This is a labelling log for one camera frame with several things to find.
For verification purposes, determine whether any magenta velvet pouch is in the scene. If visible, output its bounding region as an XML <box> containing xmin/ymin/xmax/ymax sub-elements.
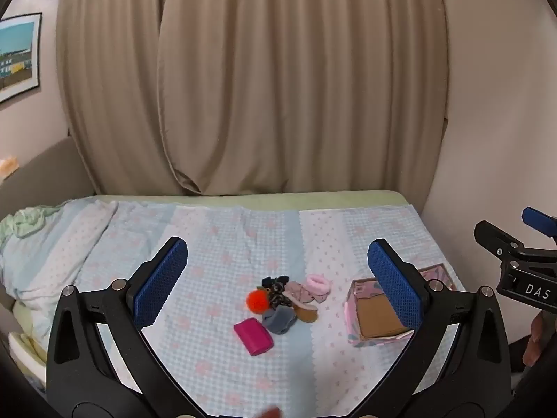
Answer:
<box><xmin>233</xmin><ymin>318</ymin><xmax>274</xmax><ymax>357</ymax></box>

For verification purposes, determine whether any light pink fuzzy sock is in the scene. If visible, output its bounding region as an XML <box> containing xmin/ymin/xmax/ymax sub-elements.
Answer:
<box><xmin>303</xmin><ymin>274</ymin><xmax>331</xmax><ymax>303</ymax></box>

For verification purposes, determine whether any orange fur pompom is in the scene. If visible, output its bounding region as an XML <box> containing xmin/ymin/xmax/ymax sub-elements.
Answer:
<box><xmin>245</xmin><ymin>289</ymin><xmax>270</xmax><ymax>314</ymax></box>

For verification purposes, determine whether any grey blue sock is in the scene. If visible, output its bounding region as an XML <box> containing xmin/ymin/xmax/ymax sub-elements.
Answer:
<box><xmin>261</xmin><ymin>305</ymin><xmax>297</xmax><ymax>335</ymax></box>

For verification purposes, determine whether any black printed scrunchie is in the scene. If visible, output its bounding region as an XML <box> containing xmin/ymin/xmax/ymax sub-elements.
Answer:
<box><xmin>260</xmin><ymin>276</ymin><xmax>292</xmax><ymax>310</ymax></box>

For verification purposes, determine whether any beige brown plush sock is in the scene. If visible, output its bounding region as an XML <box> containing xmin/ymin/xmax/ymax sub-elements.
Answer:
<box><xmin>292</xmin><ymin>302</ymin><xmax>318</xmax><ymax>324</ymax></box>

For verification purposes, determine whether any person right hand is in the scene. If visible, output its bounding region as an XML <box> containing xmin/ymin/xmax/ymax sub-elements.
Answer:
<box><xmin>522</xmin><ymin>312</ymin><xmax>545</xmax><ymax>367</ymax></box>

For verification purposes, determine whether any pink cardboard box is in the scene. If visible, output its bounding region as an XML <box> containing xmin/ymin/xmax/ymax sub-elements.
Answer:
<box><xmin>343</xmin><ymin>262</ymin><xmax>459</xmax><ymax>348</ymax></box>

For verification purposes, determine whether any green mattress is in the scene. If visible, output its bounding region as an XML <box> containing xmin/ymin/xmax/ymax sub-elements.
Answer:
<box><xmin>1</xmin><ymin>191</ymin><xmax>408</xmax><ymax>358</ymax></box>

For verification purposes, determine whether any green crumpled cloth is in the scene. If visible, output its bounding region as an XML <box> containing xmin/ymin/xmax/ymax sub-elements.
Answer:
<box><xmin>0</xmin><ymin>206</ymin><xmax>58</xmax><ymax>245</ymax></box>

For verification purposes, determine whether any blue pink checked bedsheet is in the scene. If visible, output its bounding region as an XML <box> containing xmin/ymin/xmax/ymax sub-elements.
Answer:
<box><xmin>0</xmin><ymin>195</ymin><xmax>469</xmax><ymax>417</ymax></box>

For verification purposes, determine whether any grey sofa headboard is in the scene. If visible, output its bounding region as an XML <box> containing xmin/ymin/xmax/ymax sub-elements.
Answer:
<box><xmin>0</xmin><ymin>137</ymin><xmax>95</xmax><ymax>218</ymax></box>

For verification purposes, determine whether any framed wall picture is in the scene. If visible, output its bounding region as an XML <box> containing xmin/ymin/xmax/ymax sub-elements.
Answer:
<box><xmin>0</xmin><ymin>12</ymin><xmax>42</xmax><ymax>103</ymax></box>

